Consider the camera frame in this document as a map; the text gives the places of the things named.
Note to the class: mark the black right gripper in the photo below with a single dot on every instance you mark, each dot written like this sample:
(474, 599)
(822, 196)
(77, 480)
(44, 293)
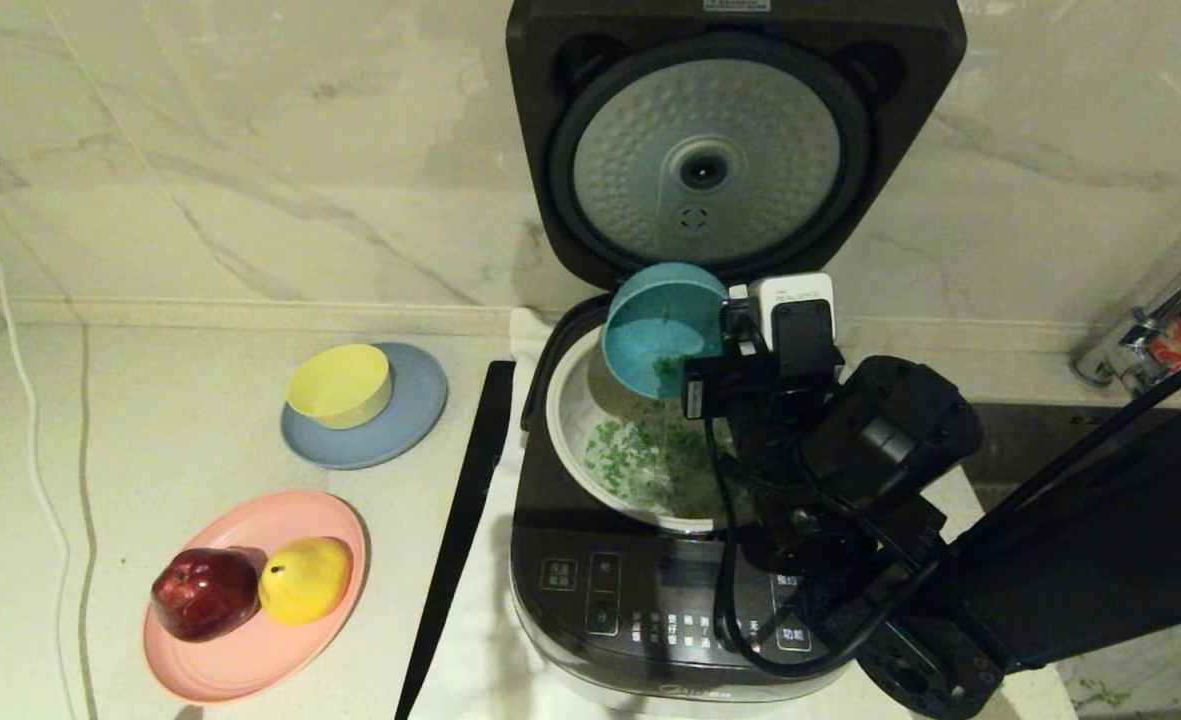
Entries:
(775, 410)

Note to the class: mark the teal bowl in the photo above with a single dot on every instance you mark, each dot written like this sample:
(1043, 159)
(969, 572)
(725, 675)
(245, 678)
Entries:
(650, 340)

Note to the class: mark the chopped green vegetables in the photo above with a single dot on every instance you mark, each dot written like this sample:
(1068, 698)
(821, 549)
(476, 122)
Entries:
(640, 450)

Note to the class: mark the dark grey rice cooker lid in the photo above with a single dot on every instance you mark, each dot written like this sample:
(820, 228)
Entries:
(700, 120)

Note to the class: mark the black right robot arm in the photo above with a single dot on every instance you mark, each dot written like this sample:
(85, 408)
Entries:
(890, 430)

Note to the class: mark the white inner pot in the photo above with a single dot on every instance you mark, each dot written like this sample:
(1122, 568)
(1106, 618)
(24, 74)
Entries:
(575, 420)

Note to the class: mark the dark grey rice cooker base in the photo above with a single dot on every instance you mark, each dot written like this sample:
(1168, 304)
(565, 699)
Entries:
(560, 560)

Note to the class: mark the yellow bowl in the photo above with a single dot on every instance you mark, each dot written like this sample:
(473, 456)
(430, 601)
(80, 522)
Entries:
(340, 385)

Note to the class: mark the black flat strip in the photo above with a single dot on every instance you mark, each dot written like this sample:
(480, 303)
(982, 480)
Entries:
(470, 480)

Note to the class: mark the blue plate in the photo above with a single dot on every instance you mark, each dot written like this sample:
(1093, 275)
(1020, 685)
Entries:
(412, 420)

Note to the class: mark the chrome faucet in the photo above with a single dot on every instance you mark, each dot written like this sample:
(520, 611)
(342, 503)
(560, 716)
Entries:
(1140, 365)

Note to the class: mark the yellow pear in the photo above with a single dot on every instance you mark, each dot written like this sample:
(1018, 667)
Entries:
(305, 583)

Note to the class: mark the white cloth with green bits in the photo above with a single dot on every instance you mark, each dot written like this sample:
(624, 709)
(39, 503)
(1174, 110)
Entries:
(1120, 680)

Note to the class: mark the pink plate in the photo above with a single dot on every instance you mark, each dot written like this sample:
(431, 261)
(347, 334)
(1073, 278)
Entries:
(250, 658)

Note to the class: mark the red apple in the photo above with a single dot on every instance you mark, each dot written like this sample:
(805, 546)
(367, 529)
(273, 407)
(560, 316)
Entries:
(205, 594)

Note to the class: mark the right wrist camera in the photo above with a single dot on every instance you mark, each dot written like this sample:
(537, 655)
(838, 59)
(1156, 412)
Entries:
(795, 300)

